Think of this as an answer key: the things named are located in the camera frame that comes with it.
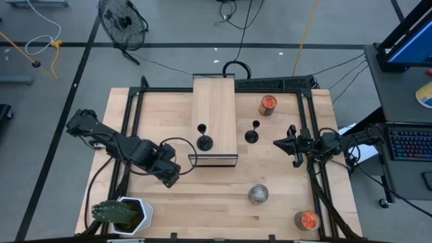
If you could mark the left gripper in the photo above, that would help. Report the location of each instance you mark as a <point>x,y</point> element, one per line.
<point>170,173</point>

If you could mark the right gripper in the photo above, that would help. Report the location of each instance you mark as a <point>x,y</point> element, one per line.
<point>302,145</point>

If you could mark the black candle stick holder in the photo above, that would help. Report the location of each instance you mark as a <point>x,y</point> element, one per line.
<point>251,136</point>
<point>204,142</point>

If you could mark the red candle jar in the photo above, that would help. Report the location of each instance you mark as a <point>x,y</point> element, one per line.
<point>267,105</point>
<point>306,220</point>

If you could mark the grey candle jar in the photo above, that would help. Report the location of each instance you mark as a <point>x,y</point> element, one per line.
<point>258,194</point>

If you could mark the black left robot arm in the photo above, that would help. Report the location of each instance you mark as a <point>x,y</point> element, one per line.
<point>111,140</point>

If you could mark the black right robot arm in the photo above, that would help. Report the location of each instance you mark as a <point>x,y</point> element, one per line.
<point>337,141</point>

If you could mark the white hexagonal plant pot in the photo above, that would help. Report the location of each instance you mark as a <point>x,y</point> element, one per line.
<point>145,216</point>

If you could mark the green cactus plant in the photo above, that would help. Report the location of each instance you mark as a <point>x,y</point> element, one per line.
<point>113,212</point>

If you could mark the wooden riser shelf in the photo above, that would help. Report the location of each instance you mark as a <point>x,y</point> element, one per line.
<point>214,111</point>

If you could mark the white paper sheet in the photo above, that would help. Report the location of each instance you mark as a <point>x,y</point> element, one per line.
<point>366,152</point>

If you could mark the black caster wheel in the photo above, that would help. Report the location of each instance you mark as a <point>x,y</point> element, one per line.
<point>384,203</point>

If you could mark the grey desk cart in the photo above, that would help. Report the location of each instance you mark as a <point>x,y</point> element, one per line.
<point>391,91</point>

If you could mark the backlit black keyboard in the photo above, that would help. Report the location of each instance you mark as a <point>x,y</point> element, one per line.
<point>410,145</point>

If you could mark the yellow white round object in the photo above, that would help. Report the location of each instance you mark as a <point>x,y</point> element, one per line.
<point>425,96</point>

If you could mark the black floor fan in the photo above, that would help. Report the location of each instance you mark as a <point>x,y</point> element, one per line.
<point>123,25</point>

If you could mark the blue screen monitor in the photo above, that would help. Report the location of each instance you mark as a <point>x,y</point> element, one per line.
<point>411,47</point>

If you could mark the black floor object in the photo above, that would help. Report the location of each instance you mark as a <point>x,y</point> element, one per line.
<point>5,111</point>

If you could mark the grey floor platform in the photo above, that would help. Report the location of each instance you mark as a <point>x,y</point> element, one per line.
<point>37,3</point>
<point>15,79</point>

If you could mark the black metal table frame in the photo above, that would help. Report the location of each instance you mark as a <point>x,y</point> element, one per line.
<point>305,111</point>

